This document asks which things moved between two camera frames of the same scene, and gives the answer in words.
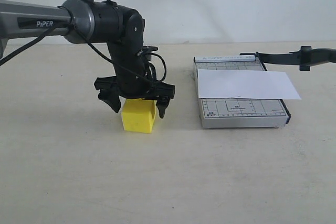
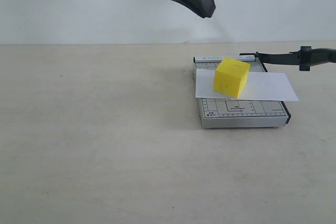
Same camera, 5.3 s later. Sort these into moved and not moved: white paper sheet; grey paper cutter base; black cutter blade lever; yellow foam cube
Moved: yellow foam cube
Not moved: white paper sheet; black cutter blade lever; grey paper cutter base
